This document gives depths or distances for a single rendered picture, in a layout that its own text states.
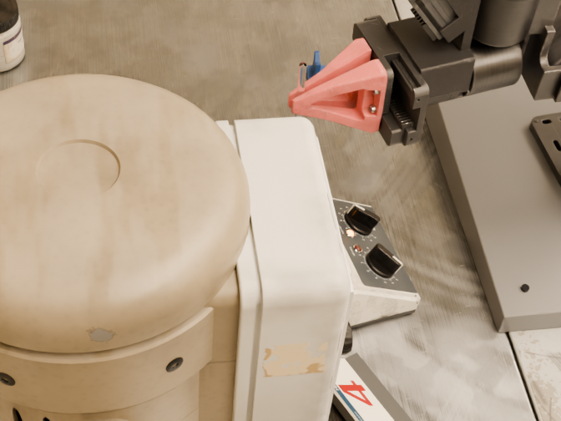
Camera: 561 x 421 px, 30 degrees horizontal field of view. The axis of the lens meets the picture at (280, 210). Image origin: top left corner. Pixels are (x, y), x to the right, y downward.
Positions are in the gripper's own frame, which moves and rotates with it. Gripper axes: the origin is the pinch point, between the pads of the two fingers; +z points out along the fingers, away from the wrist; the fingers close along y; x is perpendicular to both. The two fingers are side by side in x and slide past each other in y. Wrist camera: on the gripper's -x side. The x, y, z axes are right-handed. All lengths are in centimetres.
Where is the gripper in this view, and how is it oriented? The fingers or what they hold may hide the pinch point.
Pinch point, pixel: (299, 101)
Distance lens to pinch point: 87.6
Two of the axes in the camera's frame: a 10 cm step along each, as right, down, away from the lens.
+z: -9.3, 2.4, -2.6
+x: -0.4, 6.5, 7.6
